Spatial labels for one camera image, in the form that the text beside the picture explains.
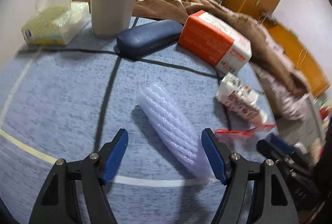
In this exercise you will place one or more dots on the brown fleece blanket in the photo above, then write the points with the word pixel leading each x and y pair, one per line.
pixel 197 5

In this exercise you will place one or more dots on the orange and white box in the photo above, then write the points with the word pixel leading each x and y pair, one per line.
pixel 207 37

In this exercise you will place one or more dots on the white foam net sleeve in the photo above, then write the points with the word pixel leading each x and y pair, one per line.
pixel 171 125

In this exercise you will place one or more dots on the blue tablecloth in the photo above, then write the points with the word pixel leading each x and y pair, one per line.
pixel 64 99

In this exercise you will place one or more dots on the clear bag with red zip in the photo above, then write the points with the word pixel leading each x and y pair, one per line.
pixel 234 132

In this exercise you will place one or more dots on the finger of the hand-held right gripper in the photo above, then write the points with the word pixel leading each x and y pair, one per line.
pixel 272 152
pixel 281 142

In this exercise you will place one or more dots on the dark blue glasses case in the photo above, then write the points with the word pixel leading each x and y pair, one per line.
pixel 147 37

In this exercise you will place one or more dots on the pale pink quilt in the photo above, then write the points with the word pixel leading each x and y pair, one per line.
pixel 282 99

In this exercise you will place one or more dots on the green tissue pack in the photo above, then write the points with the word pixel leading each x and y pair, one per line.
pixel 51 29

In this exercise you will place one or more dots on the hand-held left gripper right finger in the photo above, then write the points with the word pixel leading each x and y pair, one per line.
pixel 214 159

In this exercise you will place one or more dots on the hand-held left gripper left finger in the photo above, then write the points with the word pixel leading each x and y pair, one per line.
pixel 114 159

